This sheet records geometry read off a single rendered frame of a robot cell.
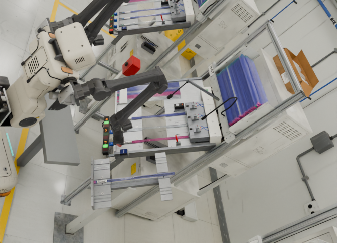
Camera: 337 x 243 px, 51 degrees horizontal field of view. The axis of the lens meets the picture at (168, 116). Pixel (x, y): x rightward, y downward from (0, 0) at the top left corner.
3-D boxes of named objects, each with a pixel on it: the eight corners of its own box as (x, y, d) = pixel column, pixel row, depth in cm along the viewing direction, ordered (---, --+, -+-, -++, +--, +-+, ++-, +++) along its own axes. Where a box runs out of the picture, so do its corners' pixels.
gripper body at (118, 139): (123, 132, 232) (122, 125, 227) (123, 144, 225) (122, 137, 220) (113, 133, 232) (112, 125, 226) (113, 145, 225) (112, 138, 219)
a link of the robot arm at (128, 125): (110, 115, 216) (114, 126, 211) (127, 109, 219) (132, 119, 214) (112, 126, 225) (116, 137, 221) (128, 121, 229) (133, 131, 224)
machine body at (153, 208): (96, 207, 298) (141, 174, 266) (100, 141, 344) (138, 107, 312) (154, 224, 333) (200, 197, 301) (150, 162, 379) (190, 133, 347)
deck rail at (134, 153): (115, 159, 248) (114, 154, 243) (115, 156, 249) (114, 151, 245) (215, 149, 249) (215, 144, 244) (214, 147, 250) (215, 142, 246)
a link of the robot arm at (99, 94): (163, 61, 200) (171, 73, 195) (161, 78, 211) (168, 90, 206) (87, 79, 185) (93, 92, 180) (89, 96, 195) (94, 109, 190)
